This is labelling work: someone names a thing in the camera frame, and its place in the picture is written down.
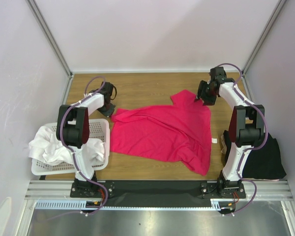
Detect pink t shirt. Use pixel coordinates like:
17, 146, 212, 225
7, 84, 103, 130
110, 90, 212, 176

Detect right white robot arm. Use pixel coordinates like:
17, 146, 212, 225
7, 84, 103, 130
195, 63, 268, 198

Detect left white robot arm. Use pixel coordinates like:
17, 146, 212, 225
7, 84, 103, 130
56, 82, 117, 198

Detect white laundry basket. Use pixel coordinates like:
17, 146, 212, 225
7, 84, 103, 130
31, 119, 110, 176

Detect white crumpled t shirt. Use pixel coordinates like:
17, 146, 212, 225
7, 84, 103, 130
29, 126, 105, 166

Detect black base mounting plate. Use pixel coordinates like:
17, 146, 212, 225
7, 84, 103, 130
70, 179, 246, 208

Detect black folded t shirt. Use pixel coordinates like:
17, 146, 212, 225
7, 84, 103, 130
221, 130, 286, 181

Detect aluminium frame rail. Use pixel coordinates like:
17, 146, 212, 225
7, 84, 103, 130
24, 179, 293, 212

